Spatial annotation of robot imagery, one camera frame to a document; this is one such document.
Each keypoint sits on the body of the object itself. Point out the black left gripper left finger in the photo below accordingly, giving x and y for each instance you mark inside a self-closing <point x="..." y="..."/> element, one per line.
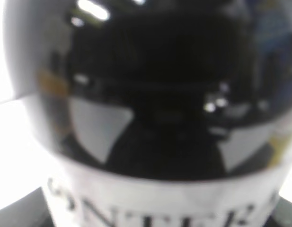
<point x="29" y="211"/>

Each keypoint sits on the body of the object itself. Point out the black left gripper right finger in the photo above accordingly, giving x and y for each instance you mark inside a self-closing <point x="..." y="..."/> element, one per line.
<point x="282" y="214"/>

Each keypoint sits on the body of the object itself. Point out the dark red wine bottle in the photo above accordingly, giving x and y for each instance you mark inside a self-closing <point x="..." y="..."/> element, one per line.
<point x="156" y="113"/>

